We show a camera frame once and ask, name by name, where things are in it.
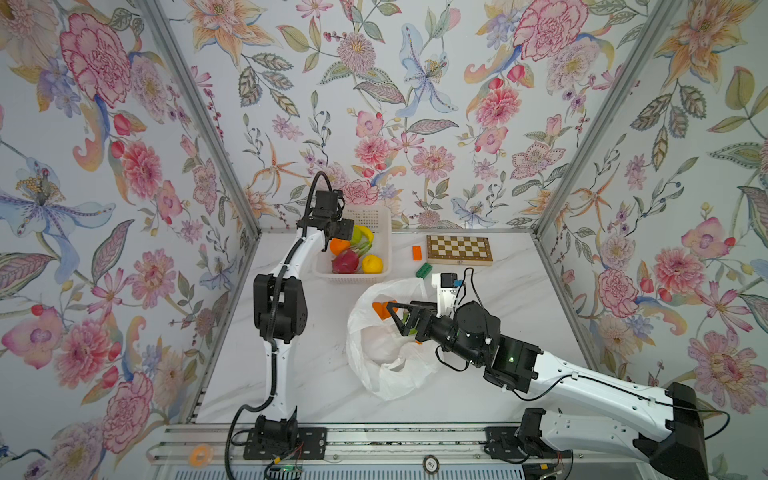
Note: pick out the aluminium corner post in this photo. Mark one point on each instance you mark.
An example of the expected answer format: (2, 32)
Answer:
(656, 25)
(163, 35)

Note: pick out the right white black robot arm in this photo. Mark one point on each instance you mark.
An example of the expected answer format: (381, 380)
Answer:
(570, 407)

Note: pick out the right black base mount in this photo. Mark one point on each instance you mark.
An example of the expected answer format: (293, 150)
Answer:
(517, 444)

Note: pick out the orange fruit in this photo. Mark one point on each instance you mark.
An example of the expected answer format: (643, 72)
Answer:
(338, 246)
(382, 309)

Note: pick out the yellow banana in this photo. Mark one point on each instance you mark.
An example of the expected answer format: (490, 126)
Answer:
(368, 235)

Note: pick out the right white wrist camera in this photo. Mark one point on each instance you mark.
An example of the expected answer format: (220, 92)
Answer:
(447, 286)

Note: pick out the pink dragon fruit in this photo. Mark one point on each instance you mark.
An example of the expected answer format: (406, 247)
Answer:
(349, 262)

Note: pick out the yellow lemon fruit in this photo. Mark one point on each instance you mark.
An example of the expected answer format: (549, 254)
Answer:
(372, 264)

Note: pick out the white perforated plastic basket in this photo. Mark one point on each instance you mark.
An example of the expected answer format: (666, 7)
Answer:
(377, 219)

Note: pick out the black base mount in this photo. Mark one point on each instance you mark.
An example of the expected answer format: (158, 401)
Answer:
(517, 444)
(270, 439)

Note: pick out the wooden chessboard box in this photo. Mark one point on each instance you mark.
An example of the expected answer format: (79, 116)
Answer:
(459, 250)

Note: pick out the white translucent plastic bag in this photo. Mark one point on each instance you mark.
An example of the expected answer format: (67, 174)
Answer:
(389, 365)

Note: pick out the right aluminium corner post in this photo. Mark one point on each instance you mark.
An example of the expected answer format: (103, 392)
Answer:
(656, 25)

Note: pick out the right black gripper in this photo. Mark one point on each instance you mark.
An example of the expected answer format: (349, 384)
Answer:
(417, 321)

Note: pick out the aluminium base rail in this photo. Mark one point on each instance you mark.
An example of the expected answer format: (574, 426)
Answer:
(382, 451)

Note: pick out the green pepper fruit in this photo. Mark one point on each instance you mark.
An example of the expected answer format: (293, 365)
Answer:
(357, 235)

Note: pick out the left aluminium corner post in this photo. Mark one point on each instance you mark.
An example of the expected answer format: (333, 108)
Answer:
(163, 35)

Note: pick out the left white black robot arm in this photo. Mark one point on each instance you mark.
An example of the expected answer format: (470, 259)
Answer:
(281, 314)

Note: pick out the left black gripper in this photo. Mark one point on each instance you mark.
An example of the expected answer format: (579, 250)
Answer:
(339, 228)

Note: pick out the orange tape roll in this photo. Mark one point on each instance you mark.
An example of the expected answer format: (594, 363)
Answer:
(201, 456)

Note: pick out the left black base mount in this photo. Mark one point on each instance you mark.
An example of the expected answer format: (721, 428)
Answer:
(270, 439)

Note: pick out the green toy brick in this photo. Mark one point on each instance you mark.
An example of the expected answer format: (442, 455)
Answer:
(424, 271)

